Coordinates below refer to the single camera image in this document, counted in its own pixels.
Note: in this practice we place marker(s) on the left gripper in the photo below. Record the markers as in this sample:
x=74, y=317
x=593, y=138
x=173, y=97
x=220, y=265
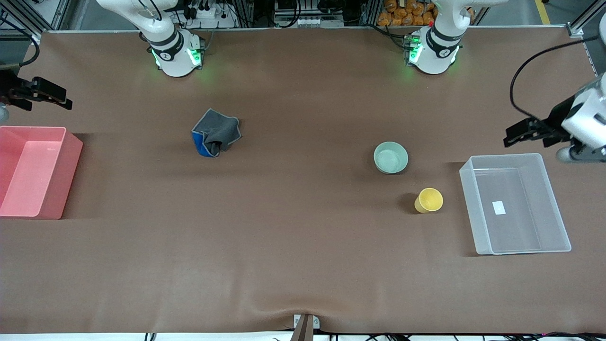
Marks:
x=555, y=121

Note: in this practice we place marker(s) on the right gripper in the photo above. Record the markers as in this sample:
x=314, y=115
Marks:
x=9, y=87

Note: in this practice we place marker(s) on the yellow cup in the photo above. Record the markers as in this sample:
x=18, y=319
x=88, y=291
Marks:
x=430, y=200

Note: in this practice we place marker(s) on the light green bowl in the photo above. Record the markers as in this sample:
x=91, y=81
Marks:
x=390, y=157

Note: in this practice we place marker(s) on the grey and blue cloth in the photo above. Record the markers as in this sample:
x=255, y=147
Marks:
x=218, y=130

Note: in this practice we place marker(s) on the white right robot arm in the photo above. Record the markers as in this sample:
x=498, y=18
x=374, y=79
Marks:
x=175, y=61

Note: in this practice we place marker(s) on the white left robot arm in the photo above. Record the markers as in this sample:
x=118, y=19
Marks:
x=433, y=59

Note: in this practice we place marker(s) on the clear plastic bin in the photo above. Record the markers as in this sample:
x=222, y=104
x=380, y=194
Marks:
x=511, y=208

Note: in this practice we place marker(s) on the pink plastic bin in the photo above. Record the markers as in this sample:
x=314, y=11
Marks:
x=28, y=170

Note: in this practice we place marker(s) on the white paper label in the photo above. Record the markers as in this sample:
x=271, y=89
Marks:
x=498, y=207

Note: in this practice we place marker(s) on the bag of orange items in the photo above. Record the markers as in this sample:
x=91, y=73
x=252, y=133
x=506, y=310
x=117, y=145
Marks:
x=402, y=14

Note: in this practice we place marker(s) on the white power strip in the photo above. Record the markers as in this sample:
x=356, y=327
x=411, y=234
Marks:
x=208, y=16

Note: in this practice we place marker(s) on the brown table cover mat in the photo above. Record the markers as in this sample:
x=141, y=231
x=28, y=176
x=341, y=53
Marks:
x=303, y=237

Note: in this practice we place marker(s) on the aluminium frame post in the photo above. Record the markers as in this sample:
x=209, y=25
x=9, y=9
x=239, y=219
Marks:
x=587, y=47
x=33, y=14

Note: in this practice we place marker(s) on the metal table clamp bracket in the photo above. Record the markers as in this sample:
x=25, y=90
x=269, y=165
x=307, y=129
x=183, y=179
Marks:
x=298, y=322

